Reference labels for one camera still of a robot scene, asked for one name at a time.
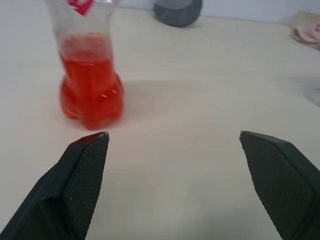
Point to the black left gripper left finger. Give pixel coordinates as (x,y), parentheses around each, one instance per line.
(62,190)

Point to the grey visor cap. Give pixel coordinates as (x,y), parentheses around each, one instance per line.
(177,15)

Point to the plastic bottle with red liquid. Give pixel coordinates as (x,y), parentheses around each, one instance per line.
(87,80)

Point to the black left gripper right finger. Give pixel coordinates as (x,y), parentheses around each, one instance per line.
(282,180)

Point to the pink cloth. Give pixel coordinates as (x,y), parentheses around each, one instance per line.
(307,36)

